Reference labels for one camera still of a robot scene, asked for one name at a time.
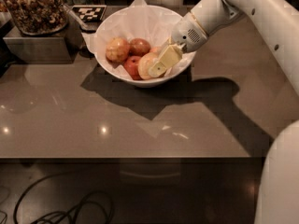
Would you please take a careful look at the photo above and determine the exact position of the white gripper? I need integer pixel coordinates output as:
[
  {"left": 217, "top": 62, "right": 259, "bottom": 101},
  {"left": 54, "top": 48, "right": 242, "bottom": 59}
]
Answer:
[{"left": 149, "top": 12, "right": 208, "bottom": 77}]

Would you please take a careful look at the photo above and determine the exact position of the yellow-red apple with sticker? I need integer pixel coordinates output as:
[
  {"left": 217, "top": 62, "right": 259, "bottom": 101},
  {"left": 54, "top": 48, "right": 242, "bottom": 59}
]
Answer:
[{"left": 138, "top": 52, "right": 158, "bottom": 80}]

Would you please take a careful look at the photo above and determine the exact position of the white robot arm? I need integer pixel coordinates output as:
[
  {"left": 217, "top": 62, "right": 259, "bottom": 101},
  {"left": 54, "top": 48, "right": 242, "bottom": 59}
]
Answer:
[{"left": 149, "top": 0, "right": 299, "bottom": 224}]

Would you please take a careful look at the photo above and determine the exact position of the red-yellow apple right back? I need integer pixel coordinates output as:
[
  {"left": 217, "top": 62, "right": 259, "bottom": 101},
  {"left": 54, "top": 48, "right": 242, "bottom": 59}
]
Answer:
[{"left": 149, "top": 47, "right": 161, "bottom": 53}]

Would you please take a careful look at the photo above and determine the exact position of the white paper bowl liner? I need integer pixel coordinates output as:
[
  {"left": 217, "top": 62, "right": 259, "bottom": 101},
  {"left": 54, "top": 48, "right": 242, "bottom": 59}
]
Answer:
[{"left": 81, "top": 0, "right": 196, "bottom": 79}]

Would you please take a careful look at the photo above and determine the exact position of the red apple back centre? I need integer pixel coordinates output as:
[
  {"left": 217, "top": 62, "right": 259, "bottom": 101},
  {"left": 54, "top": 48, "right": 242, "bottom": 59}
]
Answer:
[{"left": 130, "top": 38, "right": 151, "bottom": 56}]

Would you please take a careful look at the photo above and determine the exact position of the red apple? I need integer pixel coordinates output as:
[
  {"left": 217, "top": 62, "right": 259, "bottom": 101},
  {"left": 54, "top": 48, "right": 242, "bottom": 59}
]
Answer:
[
  {"left": 130, "top": 38, "right": 151, "bottom": 56},
  {"left": 123, "top": 56, "right": 141, "bottom": 80}
]

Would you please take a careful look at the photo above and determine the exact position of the red apple front centre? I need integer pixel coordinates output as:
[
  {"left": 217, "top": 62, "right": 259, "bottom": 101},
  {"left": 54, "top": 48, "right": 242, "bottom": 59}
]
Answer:
[{"left": 123, "top": 56, "right": 141, "bottom": 80}]

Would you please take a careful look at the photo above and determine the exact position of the white ceramic bowl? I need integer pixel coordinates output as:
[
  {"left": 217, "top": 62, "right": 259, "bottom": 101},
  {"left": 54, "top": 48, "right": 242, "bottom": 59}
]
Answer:
[{"left": 93, "top": 5, "right": 198, "bottom": 89}]

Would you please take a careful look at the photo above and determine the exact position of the yellow-red apple left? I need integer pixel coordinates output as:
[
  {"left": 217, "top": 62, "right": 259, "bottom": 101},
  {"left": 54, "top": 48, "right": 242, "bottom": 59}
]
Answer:
[{"left": 106, "top": 37, "right": 130, "bottom": 63}]

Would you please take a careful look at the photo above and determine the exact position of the black white marker card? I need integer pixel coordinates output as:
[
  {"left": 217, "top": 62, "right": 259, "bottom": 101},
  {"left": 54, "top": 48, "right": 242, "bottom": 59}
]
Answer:
[{"left": 72, "top": 5, "right": 107, "bottom": 22}]

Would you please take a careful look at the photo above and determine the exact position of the grey metal box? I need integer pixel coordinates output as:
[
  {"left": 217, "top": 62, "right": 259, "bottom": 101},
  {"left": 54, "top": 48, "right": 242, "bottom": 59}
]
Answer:
[{"left": 4, "top": 18, "right": 83, "bottom": 64}]

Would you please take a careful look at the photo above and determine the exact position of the glass jar of nuts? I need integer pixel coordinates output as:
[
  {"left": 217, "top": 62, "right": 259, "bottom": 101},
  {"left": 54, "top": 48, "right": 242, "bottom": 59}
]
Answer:
[{"left": 2, "top": 0, "right": 68, "bottom": 35}]

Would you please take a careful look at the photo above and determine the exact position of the black floor cable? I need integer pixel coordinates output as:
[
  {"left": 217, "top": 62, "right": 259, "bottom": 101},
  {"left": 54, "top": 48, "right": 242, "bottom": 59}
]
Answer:
[{"left": 0, "top": 171, "right": 115, "bottom": 224}]

